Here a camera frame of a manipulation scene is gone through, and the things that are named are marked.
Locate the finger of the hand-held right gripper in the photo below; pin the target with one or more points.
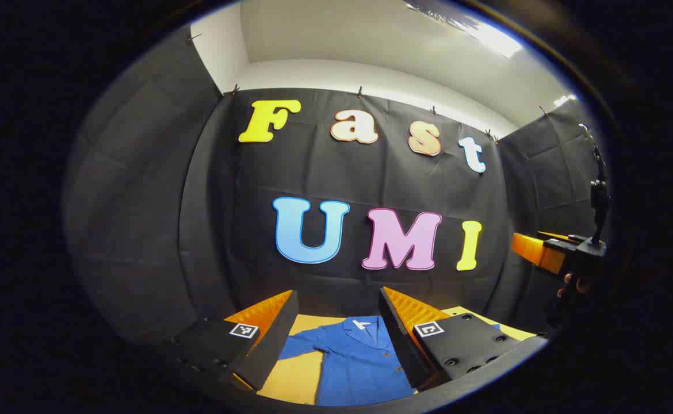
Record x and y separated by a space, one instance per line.
535 250
555 235

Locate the black backdrop cloth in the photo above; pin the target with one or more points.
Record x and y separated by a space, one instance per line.
198 201

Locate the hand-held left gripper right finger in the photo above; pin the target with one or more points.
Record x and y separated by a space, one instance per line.
397 339

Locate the ceiling light panel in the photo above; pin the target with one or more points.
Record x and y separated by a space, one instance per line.
474 26

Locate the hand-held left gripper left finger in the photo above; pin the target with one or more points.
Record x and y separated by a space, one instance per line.
276 333

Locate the blue jacket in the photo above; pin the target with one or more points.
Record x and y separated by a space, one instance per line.
354 362

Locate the row of small cloth clips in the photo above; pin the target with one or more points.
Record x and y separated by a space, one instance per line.
359 92

